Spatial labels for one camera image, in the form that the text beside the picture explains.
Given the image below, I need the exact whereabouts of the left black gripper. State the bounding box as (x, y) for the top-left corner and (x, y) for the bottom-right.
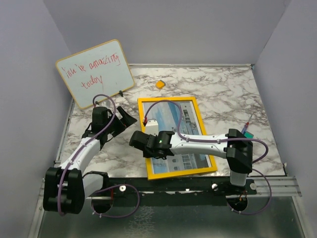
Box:
(104, 106), (137, 136)

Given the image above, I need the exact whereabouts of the yellow picture frame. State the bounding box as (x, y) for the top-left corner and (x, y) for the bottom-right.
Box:
(137, 96), (218, 181)

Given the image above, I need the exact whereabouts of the small whiteboard yellow rim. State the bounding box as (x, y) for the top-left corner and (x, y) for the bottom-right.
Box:
(55, 39), (135, 109)

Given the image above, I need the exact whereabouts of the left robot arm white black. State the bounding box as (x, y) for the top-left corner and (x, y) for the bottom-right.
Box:
(43, 106), (137, 214)

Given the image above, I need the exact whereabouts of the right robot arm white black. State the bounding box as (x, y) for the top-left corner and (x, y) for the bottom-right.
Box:
(129, 129), (253, 194)

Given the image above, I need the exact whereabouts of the photo of white building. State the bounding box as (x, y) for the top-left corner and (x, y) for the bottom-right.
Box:
(142, 100), (212, 175)

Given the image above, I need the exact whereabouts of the yellow grey eraser block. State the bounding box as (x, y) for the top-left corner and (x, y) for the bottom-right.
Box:
(156, 80), (165, 89)

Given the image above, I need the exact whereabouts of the teal green cube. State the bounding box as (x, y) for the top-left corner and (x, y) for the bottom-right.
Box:
(244, 131), (254, 138)

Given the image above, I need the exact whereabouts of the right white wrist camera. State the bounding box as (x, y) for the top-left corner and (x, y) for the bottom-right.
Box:
(145, 119), (159, 136)

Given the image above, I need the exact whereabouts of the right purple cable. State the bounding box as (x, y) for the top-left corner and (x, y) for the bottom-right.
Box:
(143, 99), (272, 216)

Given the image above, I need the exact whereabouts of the purple cable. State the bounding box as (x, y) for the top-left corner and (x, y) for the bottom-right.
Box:
(143, 99), (272, 216)
(56, 94), (141, 219)

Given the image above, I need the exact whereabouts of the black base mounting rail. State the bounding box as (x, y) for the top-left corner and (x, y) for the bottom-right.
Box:
(81, 176), (258, 207)

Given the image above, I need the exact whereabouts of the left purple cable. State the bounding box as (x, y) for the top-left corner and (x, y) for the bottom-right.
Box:
(56, 94), (141, 219)

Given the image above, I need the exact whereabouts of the aluminium extrusion rail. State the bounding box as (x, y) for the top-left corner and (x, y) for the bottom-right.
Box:
(253, 177), (302, 197)

